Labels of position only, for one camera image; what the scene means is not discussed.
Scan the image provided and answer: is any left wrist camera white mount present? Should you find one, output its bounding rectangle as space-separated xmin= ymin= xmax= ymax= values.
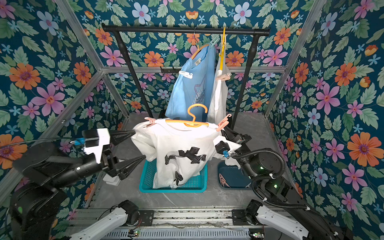
xmin=82 ymin=128 xmax=111 ymax=164

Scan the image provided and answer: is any black wall hook rail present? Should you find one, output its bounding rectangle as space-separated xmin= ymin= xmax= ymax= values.
xmin=160 ymin=67 xmax=181 ymax=74

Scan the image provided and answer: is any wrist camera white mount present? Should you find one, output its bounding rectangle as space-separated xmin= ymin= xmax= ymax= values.
xmin=82 ymin=128 xmax=111 ymax=164
xmin=215 ymin=141 xmax=236 ymax=159

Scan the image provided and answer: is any black clothes rack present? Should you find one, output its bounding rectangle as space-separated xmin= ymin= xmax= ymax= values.
xmin=101 ymin=23 xmax=271 ymax=130

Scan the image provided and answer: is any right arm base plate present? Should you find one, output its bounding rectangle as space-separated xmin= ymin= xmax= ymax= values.
xmin=227 ymin=210 xmax=263 ymax=226

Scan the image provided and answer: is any mint green clothespin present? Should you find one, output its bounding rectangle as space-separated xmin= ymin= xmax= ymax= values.
xmin=209 ymin=35 xmax=221 ymax=46

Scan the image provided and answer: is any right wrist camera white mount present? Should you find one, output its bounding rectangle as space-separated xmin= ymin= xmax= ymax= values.
xmin=215 ymin=141 xmax=236 ymax=159

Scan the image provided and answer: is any yellow plastic hanger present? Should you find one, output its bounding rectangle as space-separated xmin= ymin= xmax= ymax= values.
xmin=219 ymin=27 xmax=227 ymax=71

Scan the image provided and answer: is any teal laundry basket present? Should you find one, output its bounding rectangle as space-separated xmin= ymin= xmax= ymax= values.
xmin=139 ymin=158 xmax=208 ymax=193

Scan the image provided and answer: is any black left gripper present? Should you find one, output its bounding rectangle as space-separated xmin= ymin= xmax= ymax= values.
xmin=50 ymin=130 xmax=141 ymax=187

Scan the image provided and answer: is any dark teal clothespin tray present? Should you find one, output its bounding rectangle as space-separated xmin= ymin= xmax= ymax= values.
xmin=217 ymin=162 xmax=252 ymax=190

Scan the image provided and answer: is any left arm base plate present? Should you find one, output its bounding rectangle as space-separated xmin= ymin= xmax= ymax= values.
xmin=126 ymin=210 xmax=155 ymax=228

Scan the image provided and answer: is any light blue garment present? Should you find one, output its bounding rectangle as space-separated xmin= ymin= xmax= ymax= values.
xmin=165 ymin=45 xmax=216 ymax=121

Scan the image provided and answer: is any tan orange plastic hanger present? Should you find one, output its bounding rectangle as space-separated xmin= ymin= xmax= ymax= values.
xmin=190 ymin=44 xmax=210 ymax=60

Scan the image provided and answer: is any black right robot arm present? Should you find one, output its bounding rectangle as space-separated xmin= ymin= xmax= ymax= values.
xmin=215 ymin=127 xmax=354 ymax=240

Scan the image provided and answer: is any white t-shirt black print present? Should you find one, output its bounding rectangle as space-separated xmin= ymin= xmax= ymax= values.
xmin=207 ymin=57 xmax=231 ymax=125

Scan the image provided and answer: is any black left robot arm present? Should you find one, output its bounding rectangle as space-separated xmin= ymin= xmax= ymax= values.
xmin=9 ymin=128 xmax=146 ymax=240

